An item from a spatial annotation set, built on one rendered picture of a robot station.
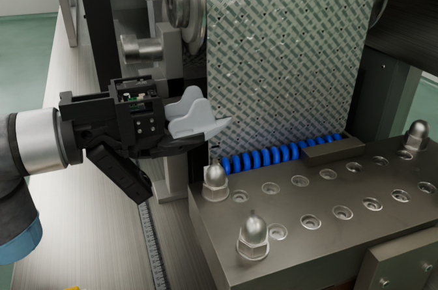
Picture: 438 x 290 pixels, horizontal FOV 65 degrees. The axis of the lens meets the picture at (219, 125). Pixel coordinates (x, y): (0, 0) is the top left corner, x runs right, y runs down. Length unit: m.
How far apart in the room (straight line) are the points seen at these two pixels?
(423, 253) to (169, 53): 0.40
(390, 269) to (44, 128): 0.42
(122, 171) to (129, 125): 0.07
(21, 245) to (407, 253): 0.46
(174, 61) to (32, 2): 5.65
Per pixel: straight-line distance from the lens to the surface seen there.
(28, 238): 0.52
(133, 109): 0.42
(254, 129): 0.51
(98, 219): 0.64
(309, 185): 0.48
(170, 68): 0.50
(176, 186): 0.63
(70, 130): 0.42
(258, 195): 0.46
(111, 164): 0.45
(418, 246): 0.47
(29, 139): 0.42
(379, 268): 0.45
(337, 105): 0.57
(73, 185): 0.72
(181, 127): 0.44
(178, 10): 0.43
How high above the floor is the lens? 1.34
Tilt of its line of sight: 32 degrees down
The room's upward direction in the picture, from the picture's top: straight up
